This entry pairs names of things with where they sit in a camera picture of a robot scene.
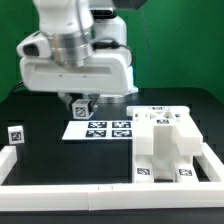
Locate black camera on stand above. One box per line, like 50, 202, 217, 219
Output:
91, 9, 117, 21

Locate white marker sheet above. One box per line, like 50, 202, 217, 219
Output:
62, 120, 132, 141

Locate white workspace border frame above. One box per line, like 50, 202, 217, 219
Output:
0, 145, 224, 211

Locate grey corrugated arm cable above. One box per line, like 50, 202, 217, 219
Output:
75, 0, 133, 58

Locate white chair seat part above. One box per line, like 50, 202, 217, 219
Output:
132, 126, 193, 183

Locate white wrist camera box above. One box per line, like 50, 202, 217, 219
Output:
16, 31, 52, 58

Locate white chair back frame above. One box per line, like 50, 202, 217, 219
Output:
126, 105, 203, 156

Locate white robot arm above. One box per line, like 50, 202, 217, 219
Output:
17, 0, 147, 103

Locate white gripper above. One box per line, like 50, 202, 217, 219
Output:
20, 51, 133, 112

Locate black cables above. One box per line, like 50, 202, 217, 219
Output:
9, 79, 26, 96

